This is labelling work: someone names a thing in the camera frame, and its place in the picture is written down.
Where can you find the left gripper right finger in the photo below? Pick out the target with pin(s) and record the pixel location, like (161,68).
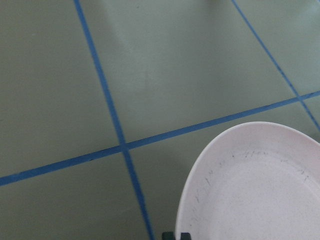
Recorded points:
(185,236)

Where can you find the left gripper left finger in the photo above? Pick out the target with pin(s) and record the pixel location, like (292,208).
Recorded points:
(168,235)

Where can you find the pink plate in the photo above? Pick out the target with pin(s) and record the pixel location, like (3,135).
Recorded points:
(254,181)

